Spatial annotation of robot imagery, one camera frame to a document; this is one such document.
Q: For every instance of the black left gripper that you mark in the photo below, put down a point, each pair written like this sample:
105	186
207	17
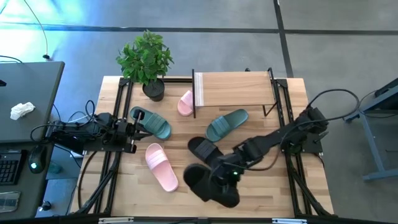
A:
127	133

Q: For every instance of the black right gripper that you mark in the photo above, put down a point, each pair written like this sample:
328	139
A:
231	171

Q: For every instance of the teal green slide sandal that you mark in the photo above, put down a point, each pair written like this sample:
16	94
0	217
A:
225	124
155	124

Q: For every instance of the black slide sandal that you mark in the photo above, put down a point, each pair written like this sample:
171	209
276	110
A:
202	149
199	183

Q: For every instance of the pink slide sandal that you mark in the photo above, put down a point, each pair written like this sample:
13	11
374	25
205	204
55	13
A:
185	104
161	168

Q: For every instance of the wooden shelf black metal legs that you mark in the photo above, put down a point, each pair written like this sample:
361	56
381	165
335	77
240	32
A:
236	88

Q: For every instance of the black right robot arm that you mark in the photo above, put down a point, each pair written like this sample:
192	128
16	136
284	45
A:
280	137

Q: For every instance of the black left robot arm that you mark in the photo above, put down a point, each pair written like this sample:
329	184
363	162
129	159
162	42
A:
93	130

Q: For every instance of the white power box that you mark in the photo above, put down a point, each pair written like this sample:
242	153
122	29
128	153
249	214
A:
76	153

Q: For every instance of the green potted plant black pot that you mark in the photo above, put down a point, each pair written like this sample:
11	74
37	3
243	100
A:
144	59

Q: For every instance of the black computer mouse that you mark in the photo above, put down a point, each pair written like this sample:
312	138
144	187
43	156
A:
37	158

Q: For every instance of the grey desk top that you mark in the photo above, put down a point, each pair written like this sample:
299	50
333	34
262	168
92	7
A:
31	87

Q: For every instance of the white crumpled tissue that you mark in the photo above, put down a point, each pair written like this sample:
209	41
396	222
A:
21	109

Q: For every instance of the black round knob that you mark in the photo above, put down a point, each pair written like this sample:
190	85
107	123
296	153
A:
46	206

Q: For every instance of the dark keyboard desk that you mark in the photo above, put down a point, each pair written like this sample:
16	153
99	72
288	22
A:
31	186

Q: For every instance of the black keyboard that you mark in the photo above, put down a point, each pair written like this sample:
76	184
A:
9	168

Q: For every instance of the blue grey side table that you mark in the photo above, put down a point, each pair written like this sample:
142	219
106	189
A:
373	149

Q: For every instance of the small black desk item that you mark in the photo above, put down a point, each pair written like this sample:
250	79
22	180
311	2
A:
2	83

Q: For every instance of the grey smartphone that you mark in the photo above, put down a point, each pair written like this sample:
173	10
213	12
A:
9	202

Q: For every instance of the black aluminium table frame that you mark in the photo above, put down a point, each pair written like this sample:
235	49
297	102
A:
124	81

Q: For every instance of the silver metal bracket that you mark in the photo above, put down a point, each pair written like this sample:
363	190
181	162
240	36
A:
289	221
115	220

